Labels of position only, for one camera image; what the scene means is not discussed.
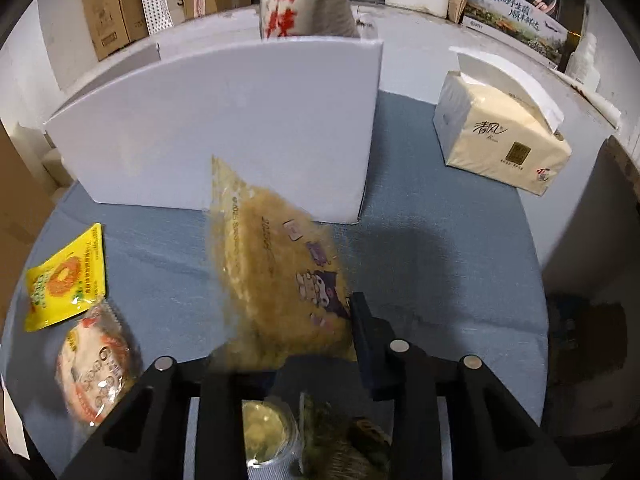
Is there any cartoon-print crispy noodle packet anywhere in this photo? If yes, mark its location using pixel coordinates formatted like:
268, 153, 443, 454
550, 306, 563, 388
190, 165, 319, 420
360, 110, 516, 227
202, 155, 358, 376

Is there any landscape-print gift box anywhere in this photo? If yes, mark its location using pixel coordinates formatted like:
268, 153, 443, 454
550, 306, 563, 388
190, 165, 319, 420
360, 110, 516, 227
460, 0, 571, 71

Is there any yellow snack packet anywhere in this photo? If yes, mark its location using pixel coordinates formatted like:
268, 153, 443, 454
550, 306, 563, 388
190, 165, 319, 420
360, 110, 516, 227
25, 223, 107, 332

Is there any round pastry clear packet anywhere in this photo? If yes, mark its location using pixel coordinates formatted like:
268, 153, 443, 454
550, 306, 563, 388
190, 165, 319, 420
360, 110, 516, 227
56, 302, 133, 428

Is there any large cardboard box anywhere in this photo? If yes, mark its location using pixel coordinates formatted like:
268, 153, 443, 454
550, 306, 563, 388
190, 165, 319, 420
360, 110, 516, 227
80, 0, 151, 61

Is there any white storage box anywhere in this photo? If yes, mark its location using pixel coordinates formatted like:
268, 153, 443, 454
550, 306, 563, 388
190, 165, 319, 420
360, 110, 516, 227
41, 7, 386, 225

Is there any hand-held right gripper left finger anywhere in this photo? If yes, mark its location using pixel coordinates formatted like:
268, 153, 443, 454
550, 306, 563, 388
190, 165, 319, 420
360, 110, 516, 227
60, 352, 281, 480

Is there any white plastic bottle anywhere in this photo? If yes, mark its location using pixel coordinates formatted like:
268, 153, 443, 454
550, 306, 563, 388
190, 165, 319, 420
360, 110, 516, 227
565, 32, 601, 86

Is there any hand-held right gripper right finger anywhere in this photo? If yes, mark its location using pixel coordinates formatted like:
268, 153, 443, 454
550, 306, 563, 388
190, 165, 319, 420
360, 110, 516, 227
349, 291, 571, 480

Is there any white foam block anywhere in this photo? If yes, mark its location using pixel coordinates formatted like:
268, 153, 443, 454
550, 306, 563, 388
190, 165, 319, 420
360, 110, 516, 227
15, 120, 68, 196

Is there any beige tissue pack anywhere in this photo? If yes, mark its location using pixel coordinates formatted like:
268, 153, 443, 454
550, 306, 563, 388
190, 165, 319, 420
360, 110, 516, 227
432, 46, 572, 196

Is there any white tube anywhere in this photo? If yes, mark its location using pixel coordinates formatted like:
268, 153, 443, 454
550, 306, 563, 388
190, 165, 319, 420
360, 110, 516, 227
570, 77, 623, 128

